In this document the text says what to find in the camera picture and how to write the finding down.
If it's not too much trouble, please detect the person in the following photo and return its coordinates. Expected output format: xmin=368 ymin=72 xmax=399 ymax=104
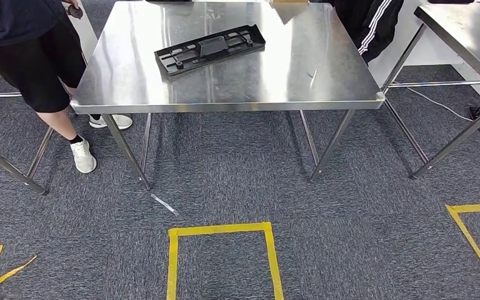
xmin=0 ymin=0 xmax=134 ymax=175
xmin=332 ymin=0 xmax=406 ymax=66

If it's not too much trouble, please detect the black round controller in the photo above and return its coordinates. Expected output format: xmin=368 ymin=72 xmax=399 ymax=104
xmin=66 ymin=4 xmax=85 ymax=20

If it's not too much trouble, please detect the silver tape strip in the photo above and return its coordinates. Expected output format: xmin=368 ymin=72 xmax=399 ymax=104
xmin=150 ymin=192 xmax=179 ymax=216

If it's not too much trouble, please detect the black plastic panel part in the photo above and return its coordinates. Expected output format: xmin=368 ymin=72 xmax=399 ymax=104
xmin=153 ymin=23 xmax=267 ymax=78

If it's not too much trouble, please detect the yellow floor tape outline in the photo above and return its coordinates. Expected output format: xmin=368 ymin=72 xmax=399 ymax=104
xmin=445 ymin=202 xmax=480 ymax=299
xmin=166 ymin=221 xmax=286 ymax=300

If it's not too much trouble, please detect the white floor cable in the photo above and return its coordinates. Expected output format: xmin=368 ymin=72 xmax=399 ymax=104
xmin=405 ymin=86 xmax=480 ymax=128

